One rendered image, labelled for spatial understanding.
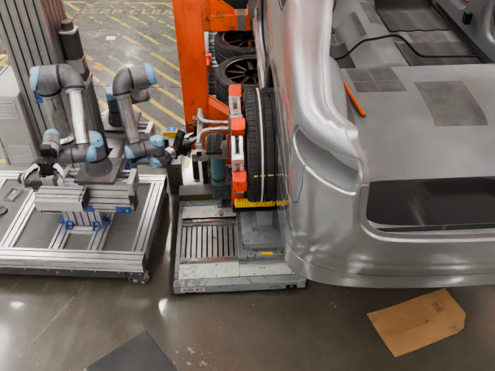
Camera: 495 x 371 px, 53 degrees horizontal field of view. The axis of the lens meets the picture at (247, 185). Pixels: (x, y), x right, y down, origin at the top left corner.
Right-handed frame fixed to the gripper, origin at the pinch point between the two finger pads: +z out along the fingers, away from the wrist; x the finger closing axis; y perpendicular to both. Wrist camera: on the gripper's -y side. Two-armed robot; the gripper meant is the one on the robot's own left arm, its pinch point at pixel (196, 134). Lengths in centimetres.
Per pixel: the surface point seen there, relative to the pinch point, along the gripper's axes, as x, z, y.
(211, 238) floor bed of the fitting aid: 14, -7, 77
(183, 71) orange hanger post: -23.3, 14.1, -28.8
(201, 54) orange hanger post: -14.8, 22.4, -39.0
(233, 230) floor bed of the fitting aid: 20, 8, 77
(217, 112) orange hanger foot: -10.7, 29.4, 3.5
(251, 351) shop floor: 89, -51, 83
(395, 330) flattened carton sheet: 144, 14, 82
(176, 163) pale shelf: -26.9, 3.0, 38.1
